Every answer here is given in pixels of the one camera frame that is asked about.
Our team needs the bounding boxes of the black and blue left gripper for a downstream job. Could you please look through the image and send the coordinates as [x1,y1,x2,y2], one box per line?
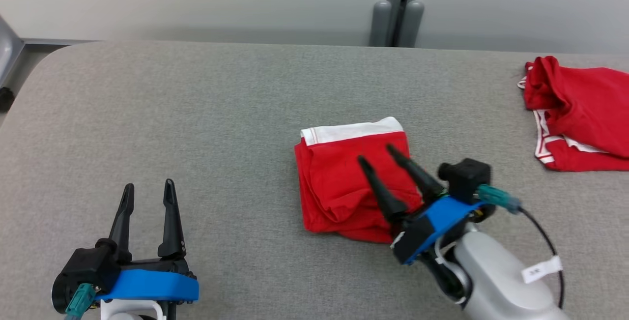
[96,178,200,304]

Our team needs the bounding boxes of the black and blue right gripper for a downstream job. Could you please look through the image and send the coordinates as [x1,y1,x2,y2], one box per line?
[357,144,485,265]

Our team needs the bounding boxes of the red basketball shorts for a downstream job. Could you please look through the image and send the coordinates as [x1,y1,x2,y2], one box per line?
[294,116,428,244]

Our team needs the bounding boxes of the red basketball jersey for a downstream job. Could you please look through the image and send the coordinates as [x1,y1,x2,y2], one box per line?
[517,56,629,172]

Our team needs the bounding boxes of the teal right camera connector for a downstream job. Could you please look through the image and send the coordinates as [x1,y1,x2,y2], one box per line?
[477,185,523,215]

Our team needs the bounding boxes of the teal camera connector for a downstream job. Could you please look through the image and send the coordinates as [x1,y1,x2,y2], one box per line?
[477,185,523,215]
[64,283,97,320]

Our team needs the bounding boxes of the teal left camera connector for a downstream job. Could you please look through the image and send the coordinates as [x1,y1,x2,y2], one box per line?
[64,283,97,320]

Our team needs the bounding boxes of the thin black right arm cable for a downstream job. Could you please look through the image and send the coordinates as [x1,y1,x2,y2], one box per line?
[518,207,566,311]

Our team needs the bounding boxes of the white cable label tag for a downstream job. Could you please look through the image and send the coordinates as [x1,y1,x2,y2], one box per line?
[521,256,564,284]

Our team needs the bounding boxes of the grey partition post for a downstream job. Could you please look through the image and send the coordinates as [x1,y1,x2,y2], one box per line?
[369,0,426,48]

